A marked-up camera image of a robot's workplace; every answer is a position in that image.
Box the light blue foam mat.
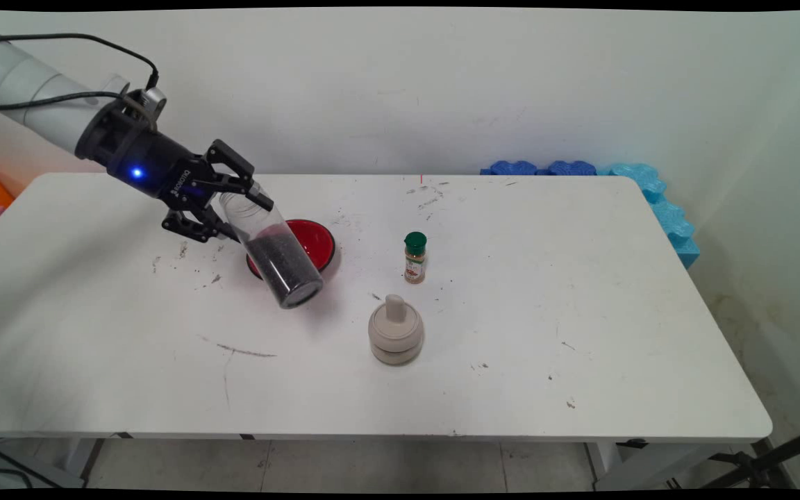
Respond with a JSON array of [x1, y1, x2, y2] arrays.
[[595, 162, 701, 269]]

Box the spice bottle green cap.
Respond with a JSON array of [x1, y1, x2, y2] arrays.
[[403, 232, 428, 285]]

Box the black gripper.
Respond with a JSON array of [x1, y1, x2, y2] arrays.
[[77, 97, 274, 244]]

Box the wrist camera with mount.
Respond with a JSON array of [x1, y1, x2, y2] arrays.
[[122, 85, 167, 119]]

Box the black tripod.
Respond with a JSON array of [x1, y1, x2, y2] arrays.
[[667, 422, 800, 490]]

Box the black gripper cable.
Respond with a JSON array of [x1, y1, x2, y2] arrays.
[[0, 89, 138, 112]]

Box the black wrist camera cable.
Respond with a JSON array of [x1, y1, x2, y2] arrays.
[[0, 31, 160, 91]]

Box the red bowl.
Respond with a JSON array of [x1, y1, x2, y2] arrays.
[[246, 219, 337, 281]]

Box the clear plastic jar black grains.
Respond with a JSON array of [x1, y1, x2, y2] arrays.
[[218, 182, 324, 310]]

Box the white table leg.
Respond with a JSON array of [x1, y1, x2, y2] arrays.
[[584, 442, 755, 491], [63, 437, 106, 487]]

